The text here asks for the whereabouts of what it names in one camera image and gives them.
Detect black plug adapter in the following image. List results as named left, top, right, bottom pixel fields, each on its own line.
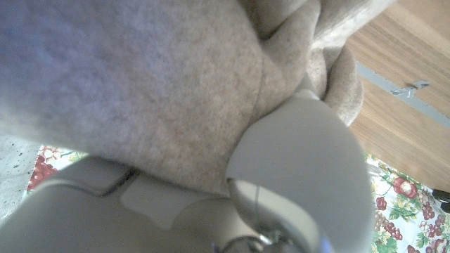
left=431, top=188, right=450, bottom=214

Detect grey tape line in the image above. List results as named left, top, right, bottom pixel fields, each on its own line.
left=354, top=62, right=450, bottom=129

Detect floral fruit print backdrop cloth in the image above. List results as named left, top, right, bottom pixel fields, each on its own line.
left=26, top=145, right=450, bottom=253

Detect beige wool coat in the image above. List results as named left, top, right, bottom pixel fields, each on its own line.
left=0, top=0, right=397, bottom=196

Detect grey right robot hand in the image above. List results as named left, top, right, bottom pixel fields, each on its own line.
left=0, top=89, right=375, bottom=253

